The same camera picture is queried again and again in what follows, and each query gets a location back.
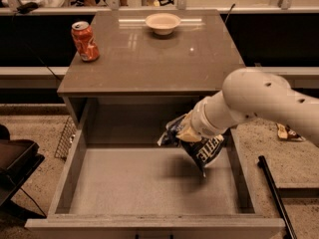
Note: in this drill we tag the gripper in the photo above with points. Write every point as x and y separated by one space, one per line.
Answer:
201 122

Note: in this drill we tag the blue chip bag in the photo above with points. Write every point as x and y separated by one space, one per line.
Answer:
202 152

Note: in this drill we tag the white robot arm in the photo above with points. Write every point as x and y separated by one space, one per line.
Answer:
248 94

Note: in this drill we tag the grey cabinet with counter top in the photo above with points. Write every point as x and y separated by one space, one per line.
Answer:
143 80

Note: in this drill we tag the open grey top drawer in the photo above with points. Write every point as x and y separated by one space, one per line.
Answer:
117 183

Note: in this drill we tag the brown snack wrapper on floor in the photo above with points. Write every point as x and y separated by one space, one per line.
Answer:
284 132

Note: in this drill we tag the white paper bowl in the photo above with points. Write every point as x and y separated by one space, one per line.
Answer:
162 23

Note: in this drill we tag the black pole on floor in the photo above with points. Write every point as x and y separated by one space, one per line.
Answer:
290 233

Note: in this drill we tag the orange soda can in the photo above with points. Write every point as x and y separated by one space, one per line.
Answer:
83 38

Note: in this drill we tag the black tray stand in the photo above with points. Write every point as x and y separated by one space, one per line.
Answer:
18 160

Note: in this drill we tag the wire mesh basket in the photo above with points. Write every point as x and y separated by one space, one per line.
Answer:
66 139

